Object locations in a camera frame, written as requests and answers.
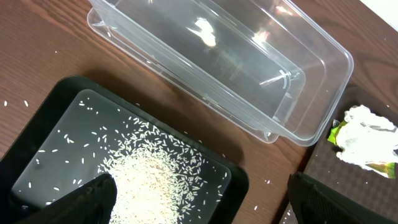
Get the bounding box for clear plastic bin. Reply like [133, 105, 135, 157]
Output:
[87, 0, 354, 146]

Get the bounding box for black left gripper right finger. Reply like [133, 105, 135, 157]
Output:
[287, 172, 394, 224]

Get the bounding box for white napkin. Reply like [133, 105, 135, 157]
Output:
[335, 105, 397, 170]

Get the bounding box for brown serving tray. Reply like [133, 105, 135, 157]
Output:
[303, 86, 397, 223]

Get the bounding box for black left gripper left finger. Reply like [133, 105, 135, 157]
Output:
[17, 174, 117, 224]

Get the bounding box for pile of white rice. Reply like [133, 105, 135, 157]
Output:
[13, 98, 231, 223]

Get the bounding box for green yellow wrapper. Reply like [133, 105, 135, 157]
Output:
[328, 121, 397, 179]

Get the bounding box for black plastic tray bin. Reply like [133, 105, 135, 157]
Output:
[1, 76, 249, 223]

